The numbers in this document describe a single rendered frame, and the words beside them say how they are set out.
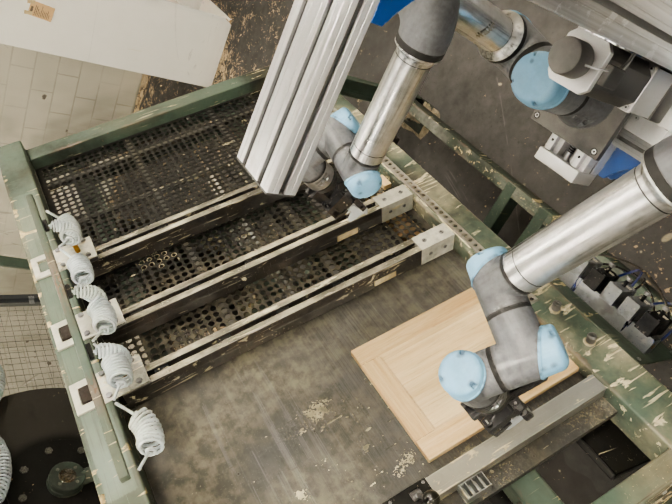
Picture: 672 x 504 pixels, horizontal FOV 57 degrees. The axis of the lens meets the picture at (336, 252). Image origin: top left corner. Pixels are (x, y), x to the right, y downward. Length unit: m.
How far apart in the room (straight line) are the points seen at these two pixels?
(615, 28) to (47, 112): 6.17
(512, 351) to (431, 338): 0.79
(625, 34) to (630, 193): 0.20
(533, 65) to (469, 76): 1.80
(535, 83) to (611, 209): 0.61
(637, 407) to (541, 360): 0.76
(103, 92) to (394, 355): 5.41
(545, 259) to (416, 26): 0.46
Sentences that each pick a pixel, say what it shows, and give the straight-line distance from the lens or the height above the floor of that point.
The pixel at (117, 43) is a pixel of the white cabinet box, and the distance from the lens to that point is 5.03.
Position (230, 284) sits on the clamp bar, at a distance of 1.92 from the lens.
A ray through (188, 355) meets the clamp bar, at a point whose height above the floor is 1.66.
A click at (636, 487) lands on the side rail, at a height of 1.03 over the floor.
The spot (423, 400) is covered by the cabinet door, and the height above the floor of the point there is 1.23.
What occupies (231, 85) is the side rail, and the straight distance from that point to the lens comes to 2.79.
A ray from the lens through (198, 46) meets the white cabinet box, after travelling 5.23.
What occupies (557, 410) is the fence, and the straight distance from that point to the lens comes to 1.67.
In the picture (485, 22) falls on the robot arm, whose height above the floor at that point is 1.39.
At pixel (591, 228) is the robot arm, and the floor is 1.64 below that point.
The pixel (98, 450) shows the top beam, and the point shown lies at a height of 1.92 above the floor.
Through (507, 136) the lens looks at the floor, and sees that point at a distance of 3.03.
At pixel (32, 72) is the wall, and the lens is 6.54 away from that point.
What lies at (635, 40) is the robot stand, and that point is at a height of 1.63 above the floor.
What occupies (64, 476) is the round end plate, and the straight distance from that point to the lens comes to 2.18.
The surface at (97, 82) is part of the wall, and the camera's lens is 6.69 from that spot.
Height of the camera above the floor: 2.44
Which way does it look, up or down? 40 degrees down
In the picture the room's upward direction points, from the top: 88 degrees counter-clockwise
